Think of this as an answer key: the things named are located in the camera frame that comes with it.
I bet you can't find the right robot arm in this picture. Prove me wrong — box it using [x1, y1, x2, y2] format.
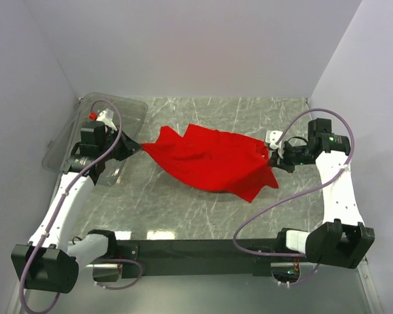
[265, 118, 375, 269]

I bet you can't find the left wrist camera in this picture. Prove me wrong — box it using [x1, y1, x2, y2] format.
[88, 109, 117, 130]

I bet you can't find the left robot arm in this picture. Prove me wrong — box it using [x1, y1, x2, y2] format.
[11, 119, 141, 294]

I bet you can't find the black base beam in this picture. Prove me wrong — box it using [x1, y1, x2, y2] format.
[92, 238, 314, 283]

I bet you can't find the red t shirt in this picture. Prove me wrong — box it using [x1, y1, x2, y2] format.
[142, 124, 278, 203]

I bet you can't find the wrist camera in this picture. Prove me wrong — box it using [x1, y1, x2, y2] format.
[265, 130, 283, 155]
[88, 109, 117, 130]

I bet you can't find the aluminium rail frame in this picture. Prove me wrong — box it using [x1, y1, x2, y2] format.
[6, 254, 384, 314]

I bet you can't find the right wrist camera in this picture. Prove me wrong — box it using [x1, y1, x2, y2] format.
[265, 130, 283, 155]

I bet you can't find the clear plastic bin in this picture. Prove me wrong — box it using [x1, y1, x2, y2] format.
[42, 93, 148, 186]

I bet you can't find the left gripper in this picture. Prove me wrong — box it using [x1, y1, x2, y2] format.
[99, 125, 142, 161]

